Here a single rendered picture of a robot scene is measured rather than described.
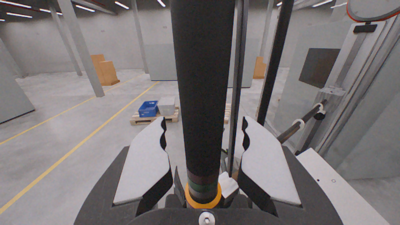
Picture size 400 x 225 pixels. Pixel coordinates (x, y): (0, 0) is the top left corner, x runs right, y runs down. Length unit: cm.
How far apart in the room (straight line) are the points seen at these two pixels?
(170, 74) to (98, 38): 947
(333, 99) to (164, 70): 725
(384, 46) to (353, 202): 59
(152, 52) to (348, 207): 757
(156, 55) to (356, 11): 723
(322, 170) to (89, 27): 1599
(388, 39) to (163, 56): 716
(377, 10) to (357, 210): 61
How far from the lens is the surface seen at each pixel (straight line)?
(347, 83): 75
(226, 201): 21
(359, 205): 58
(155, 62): 757
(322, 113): 67
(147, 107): 391
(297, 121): 38
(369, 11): 74
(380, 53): 86
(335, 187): 59
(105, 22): 1492
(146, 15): 1326
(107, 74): 832
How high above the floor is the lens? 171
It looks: 29 degrees down
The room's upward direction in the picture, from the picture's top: 1 degrees counter-clockwise
